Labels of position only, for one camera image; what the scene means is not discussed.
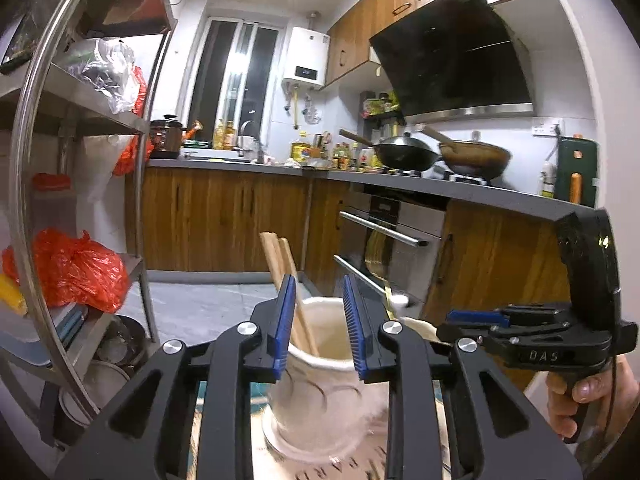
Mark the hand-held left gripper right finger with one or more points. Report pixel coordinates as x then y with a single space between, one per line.
357 330

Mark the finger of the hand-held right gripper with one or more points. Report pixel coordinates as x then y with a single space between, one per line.
540 352
470 316

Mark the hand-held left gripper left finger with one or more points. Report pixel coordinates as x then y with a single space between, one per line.
281 330

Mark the wooden chopstick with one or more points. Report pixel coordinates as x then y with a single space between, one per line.
289 260
270 260

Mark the gold spoon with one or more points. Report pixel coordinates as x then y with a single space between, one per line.
377 260

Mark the floral ceramic utensil holder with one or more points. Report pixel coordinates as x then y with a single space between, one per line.
320 400

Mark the person's right hand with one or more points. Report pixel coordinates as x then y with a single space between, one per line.
560 400

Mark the white plastic bottle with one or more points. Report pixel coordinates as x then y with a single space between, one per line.
548 180

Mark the dark green knife holder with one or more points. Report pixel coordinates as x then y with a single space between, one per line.
565 160

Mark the grey kitchen countertop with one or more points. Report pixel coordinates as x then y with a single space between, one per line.
500 195

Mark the built-in oven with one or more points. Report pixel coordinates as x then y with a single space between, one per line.
390 215

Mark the white ceramic saucer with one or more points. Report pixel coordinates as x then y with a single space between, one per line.
300 452

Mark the wooden base cabinets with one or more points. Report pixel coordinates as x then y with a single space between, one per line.
215 215

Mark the gas stove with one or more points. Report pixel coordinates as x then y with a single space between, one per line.
465 179

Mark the brown wok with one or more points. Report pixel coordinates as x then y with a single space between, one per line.
475 157

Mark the steel pot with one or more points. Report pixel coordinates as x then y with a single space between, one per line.
120 345

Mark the black wok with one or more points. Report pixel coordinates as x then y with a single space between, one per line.
405 157

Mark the row of condiment bottles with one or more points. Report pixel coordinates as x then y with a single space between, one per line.
350 157

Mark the yellow oil bottle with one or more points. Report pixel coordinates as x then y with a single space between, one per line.
300 150

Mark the jar with kitchen tools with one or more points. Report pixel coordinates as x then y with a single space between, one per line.
320 147

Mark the white bowl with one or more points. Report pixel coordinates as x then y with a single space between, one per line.
100 390

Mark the metal faucet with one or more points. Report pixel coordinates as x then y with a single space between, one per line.
242 135

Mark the amber oil bottle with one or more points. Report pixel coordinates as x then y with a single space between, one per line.
220 137
230 137

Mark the crumpled red plastic bag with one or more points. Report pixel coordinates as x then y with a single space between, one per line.
75 270

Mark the orange plastic item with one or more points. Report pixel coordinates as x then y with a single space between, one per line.
192 132

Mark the dark red pressure cooker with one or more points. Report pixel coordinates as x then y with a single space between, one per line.
165 140

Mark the water heater pipes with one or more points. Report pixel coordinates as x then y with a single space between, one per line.
297 105

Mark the hanging red plastic bag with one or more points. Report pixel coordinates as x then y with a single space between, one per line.
131 155

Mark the black range hood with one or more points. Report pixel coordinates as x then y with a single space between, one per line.
450 55

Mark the red-lidded plastic container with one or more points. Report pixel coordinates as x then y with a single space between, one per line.
52 210

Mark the kitchen window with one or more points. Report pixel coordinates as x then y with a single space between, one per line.
215 75

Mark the yellow plastic object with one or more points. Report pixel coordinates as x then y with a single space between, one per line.
12 295

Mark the white water heater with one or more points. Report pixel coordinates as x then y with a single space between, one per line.
307 55

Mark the metal shelf rack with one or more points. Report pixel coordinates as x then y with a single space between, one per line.
85 117

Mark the clear plastic bag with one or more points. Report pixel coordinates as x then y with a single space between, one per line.
107 70

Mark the white wall socket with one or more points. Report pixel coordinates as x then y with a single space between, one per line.
547 127

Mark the wall spice rack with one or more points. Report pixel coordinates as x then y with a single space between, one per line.
382 107

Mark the wooden wall cabinets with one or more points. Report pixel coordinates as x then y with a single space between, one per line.
350 40

